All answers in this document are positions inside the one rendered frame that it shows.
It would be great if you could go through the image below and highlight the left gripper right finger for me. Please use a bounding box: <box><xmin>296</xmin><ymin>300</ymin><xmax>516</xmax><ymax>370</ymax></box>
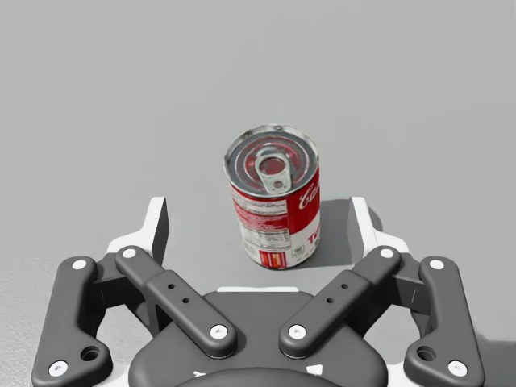
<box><xmin>278</xmin><ymin>196</ymin><xmax>486</xmax><ymax>387</ymax></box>

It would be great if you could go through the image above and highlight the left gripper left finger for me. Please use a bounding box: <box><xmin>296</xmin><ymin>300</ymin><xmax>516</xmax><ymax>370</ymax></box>
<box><xmin>31</xmin><ymin>196</ymin><xmax>239</xmax><ymax>387</ymax></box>

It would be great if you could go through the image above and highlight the red and white can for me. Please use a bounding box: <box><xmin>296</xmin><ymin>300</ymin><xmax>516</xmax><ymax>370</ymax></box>
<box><xmin>223</xmin><ymin>123</ymin><xmax>322</xmax><ymax>270</ymax></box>

